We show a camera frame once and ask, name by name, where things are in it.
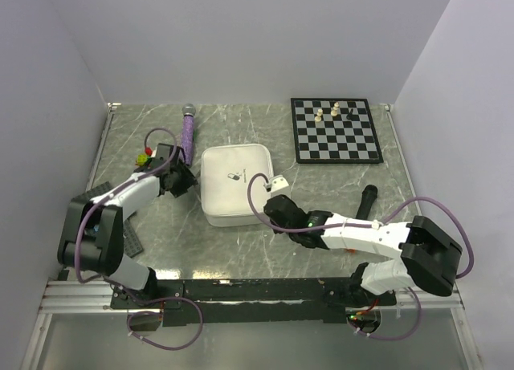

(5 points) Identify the white medicine kit case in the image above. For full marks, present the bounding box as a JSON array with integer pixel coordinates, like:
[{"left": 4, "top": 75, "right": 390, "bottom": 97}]
[{"left": 200, "top": 144, "right": 274, "bottom": 227}]

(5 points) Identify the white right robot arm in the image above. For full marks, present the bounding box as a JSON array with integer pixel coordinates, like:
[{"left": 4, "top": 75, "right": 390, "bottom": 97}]
[{"left": 263, "top": 195, "right": 463, "bottom": 305}]

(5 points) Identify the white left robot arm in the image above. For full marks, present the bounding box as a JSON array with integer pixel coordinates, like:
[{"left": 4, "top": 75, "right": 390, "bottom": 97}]
[{"left": 57, "top": 144, "right": 197, "bottom": 307}]

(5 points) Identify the colourful toy brick car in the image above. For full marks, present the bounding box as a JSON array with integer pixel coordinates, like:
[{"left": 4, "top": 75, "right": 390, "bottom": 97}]
[{"left": 136, "top": 147, "right": 154, "bottom": 167}]

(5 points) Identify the purple glitter microphone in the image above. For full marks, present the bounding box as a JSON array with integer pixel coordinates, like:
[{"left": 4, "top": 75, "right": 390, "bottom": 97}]
[{"left": 181, "top": 104, "right": 197, "bottom": 166}]

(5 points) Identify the grey brick baseplate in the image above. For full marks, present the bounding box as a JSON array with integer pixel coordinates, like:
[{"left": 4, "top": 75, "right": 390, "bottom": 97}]
[{"left": 75, "top": 184, "right": 145, "bottom": 258}]

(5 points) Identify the black marker orange cap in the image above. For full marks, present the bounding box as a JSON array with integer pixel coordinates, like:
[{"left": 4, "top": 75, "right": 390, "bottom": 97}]
[{"left": 345, "top": 184, "right": 379, "bottom": 254}]

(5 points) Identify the black white chessboard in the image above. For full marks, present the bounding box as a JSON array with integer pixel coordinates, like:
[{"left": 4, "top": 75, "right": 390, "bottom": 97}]
[{"left": 290, "top": 97, "right": 383, "bottom": 165}]

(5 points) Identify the white chess piece small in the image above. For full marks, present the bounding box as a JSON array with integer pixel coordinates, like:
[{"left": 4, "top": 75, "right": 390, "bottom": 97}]
[{"left": 314, "top": 109, "right": 324, "bottom": 123}]

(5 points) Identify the white chess piece tall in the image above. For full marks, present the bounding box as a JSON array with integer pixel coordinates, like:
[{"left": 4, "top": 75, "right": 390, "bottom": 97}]
[{"left": 331, "top": 102, "right": 340, "bottom": 117}]

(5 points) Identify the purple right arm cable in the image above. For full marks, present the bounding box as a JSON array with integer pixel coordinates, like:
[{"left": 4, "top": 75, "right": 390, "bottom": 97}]
[{"left": 247, "top": 173, "right": 471, "bottom": 341}]

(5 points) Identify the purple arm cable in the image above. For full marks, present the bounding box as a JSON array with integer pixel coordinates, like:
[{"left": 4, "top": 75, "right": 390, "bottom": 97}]
[
  {"left": 247, "top": 173, "right": 471, "bottom": 341},
  {"left": 75, "top": 128, "right": 204, "bottom": 351}
]

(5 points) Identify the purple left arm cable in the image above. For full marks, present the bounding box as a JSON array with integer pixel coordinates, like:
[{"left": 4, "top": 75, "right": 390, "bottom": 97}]
[{"left": 75, "top": 128, "right": 204, "bottom": 351}]

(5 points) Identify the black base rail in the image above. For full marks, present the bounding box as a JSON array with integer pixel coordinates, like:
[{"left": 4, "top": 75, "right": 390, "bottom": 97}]
[{"left": 110, "top": 277, "right": 397, "bottom": 327}]

